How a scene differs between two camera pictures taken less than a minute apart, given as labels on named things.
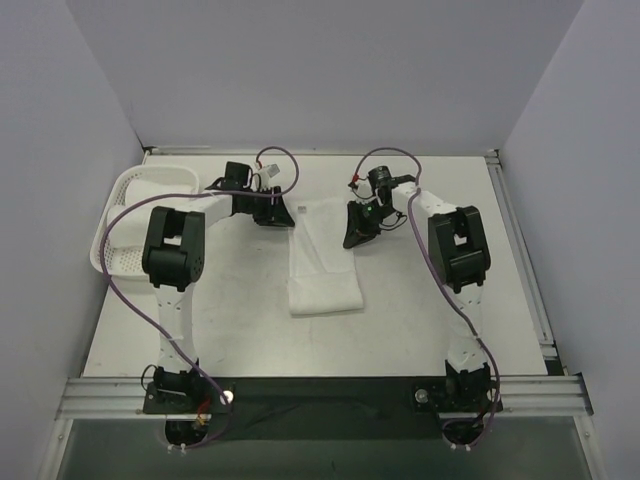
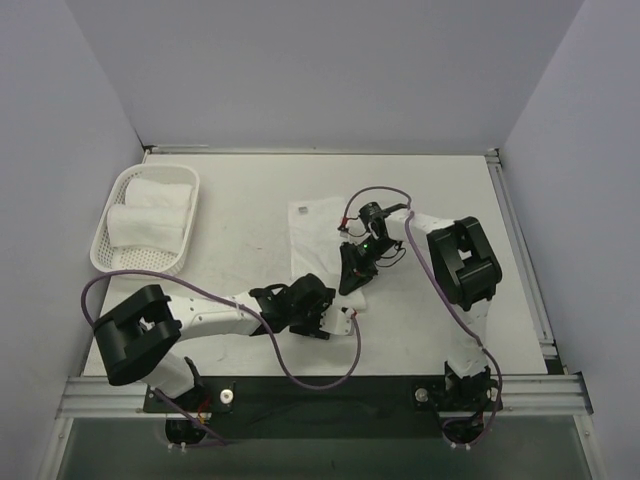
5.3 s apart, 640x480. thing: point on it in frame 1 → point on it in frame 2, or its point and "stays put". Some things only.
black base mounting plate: x=376 y=408 stays put
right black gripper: x=364 y=220 → x=357 y=270
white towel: x=322 y=271 stays put
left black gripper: x=270 y=211 → x=310 y=329
